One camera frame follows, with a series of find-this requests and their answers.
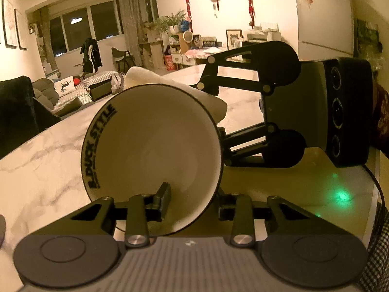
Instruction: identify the white low cabinet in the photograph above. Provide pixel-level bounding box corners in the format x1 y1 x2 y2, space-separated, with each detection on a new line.
170 52 213 67

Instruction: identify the dark green hanging item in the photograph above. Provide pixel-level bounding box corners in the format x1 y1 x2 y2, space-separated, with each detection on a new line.
354 18 382 64

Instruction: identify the white refrigerator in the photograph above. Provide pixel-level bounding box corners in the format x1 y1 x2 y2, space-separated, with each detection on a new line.
295 0 356 59

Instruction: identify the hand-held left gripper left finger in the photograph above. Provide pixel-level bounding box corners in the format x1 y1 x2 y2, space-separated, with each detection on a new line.
71 182 172 247

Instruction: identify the black fluffy coat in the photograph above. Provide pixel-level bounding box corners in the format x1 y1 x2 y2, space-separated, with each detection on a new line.
0 76 41 159

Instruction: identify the pink cloth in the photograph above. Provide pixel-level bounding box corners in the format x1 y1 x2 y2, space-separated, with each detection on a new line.
185 47 219 60

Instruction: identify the large window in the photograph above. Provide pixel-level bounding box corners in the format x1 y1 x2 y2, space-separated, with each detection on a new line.
49 1 125 57

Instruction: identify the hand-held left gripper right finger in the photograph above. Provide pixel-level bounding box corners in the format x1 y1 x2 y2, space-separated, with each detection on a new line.
217 188 319 246

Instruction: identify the side window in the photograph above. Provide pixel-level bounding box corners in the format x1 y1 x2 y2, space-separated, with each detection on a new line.
143 0 160 22

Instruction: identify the framed pink tree picture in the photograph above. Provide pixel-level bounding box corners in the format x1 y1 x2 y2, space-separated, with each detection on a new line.
1 0 18 48

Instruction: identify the black cable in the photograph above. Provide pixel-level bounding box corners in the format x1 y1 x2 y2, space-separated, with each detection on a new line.
362 163 385 207

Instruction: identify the yellow white ceramic bowl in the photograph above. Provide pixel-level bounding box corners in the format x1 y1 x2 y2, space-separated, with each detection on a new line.
80 84 223 237

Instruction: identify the white printer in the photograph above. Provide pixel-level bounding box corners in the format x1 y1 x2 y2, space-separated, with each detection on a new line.
247 30 282 41

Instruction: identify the person's checkered clothing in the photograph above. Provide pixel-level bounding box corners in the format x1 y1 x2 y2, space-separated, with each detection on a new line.
363 202 389 292

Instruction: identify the wooden shelf unit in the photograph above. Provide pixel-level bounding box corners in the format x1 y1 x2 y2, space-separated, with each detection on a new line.
138 30 171 69

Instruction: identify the grey backpack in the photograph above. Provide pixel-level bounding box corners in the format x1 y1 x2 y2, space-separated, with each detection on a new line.
111 72 126 93

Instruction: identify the framed pale picture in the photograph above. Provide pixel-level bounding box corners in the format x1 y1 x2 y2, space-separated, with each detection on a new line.
14 9 28 50

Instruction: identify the striped blanket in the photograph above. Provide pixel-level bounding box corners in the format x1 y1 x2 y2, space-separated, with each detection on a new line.
59 71 122 110

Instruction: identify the black dining chair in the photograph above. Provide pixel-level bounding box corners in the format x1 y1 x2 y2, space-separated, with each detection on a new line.
32 97 63 128

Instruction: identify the white deer print pillow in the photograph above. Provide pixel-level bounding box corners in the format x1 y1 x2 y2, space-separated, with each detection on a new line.
57 76 75 93

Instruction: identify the white storage shelf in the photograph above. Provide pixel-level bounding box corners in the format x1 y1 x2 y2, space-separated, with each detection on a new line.
27 23 58 76

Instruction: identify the person's right forearm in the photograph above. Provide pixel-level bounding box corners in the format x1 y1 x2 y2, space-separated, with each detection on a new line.
372 81 389 159

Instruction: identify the patterned curtain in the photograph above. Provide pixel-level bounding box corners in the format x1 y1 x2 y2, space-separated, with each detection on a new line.
117 0 143 67
33 6 58 73

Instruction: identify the grey cushion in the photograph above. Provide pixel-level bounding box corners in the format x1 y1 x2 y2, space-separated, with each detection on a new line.
53 102 84 118

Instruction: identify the black white jacket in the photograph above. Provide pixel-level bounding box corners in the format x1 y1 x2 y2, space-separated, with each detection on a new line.
80 37 103 73

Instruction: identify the white sponge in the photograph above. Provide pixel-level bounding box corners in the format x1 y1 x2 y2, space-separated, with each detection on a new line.
125 66 228 122

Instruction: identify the green potted plant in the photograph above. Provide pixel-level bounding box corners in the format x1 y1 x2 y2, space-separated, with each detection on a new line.
153 10 186 32

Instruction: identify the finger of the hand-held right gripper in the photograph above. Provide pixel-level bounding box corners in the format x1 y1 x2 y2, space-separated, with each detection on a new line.
217 122 279 168
197 41 275 96

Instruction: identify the framed portrait picture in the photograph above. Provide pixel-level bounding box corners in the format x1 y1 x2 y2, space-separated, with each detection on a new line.
226 29 243 49

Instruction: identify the dark wooden chair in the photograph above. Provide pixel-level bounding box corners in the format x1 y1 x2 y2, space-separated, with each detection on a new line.
111 47 134 71

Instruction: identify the grey sofa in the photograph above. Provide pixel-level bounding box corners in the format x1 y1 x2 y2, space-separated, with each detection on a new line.
32 71 122 119

